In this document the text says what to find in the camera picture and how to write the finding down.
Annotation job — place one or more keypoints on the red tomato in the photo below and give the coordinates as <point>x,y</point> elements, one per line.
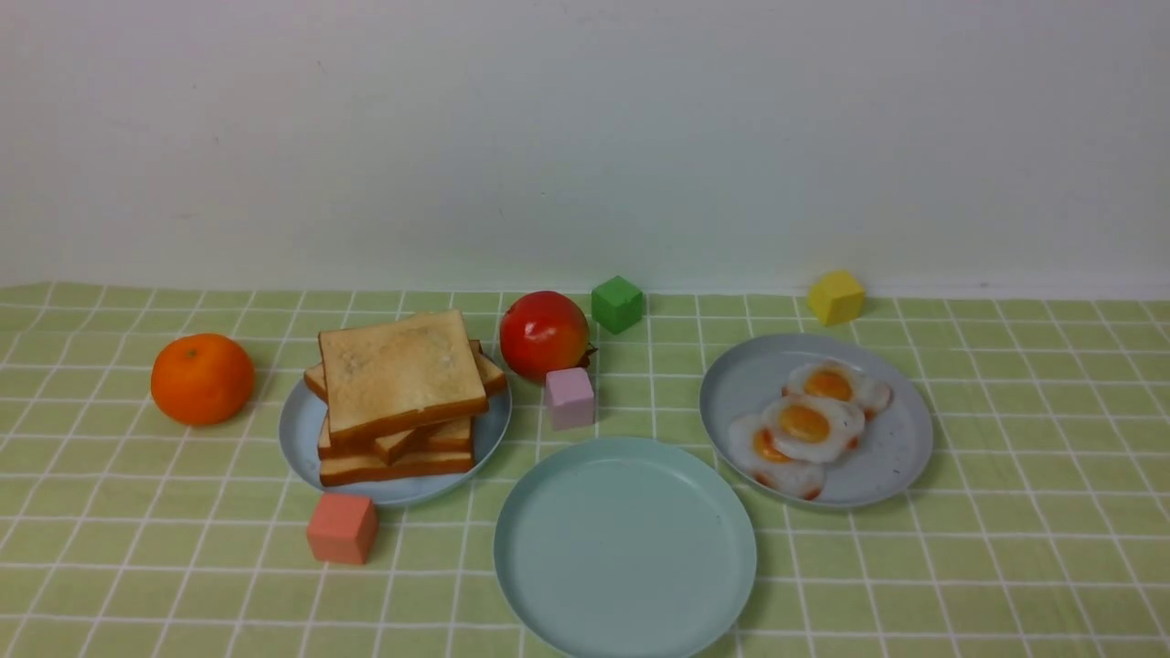
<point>542,332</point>

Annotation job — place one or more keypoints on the pink cube block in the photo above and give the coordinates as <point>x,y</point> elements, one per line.
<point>570,398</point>

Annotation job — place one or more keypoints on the light blue bread plate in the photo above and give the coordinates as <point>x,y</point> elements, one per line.
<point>303,414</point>

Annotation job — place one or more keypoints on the salmon red cube block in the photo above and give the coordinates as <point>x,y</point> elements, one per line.
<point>342,529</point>

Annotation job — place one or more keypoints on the fried egg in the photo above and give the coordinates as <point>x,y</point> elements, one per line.
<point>813,429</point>
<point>840,381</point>
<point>752,450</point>

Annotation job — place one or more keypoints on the green cube block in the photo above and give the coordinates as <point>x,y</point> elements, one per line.
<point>617,304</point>

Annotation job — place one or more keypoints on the orange mandarin fruit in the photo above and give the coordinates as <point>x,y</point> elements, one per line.
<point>202,379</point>

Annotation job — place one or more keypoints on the teal empty plate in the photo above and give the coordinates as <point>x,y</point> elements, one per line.
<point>625,547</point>

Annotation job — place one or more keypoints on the yellow cube block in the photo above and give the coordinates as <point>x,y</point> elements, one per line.
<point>836,298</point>

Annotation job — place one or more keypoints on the grey-blue egg plate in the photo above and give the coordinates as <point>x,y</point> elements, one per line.
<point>891,453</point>

